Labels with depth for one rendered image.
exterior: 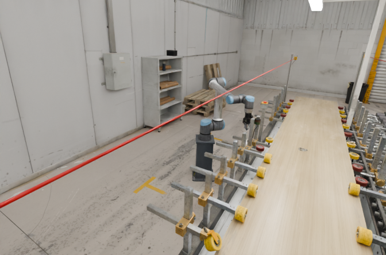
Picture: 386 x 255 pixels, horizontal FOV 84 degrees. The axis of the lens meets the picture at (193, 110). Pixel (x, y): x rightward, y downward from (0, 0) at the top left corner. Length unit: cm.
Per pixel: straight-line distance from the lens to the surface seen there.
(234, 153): 185
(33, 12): 349
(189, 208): 127
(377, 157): 259
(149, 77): 450
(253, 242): 137
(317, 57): 970
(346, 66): 976
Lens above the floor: 191
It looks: 18 degrees down
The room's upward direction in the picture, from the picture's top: 2 degrees clockwise
